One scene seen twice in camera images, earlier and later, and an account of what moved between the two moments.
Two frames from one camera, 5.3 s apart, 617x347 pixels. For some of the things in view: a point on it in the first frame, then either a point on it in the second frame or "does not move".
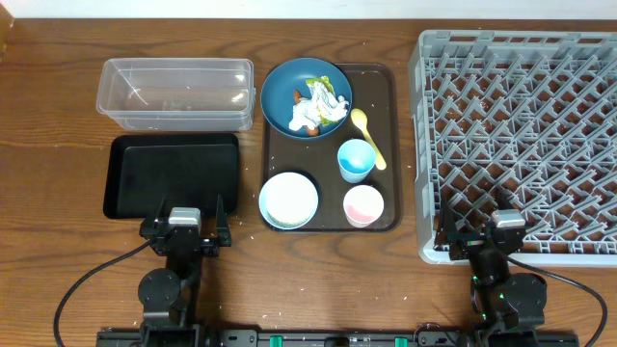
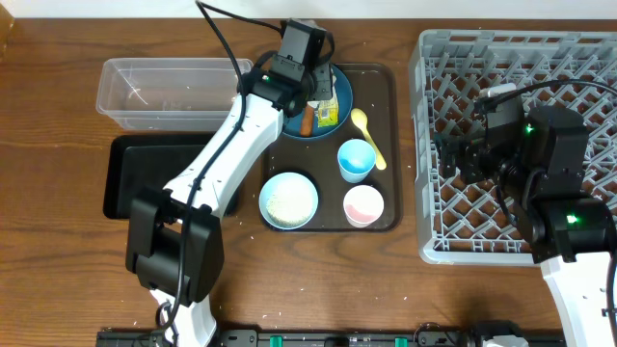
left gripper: (154, 229) → (326, 90)
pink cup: (362, 205) does not move
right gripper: (469, 244) → (472, 147)
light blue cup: (356, 160) does not move
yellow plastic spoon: (360, 119) does not move
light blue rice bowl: (288, 200) does not move
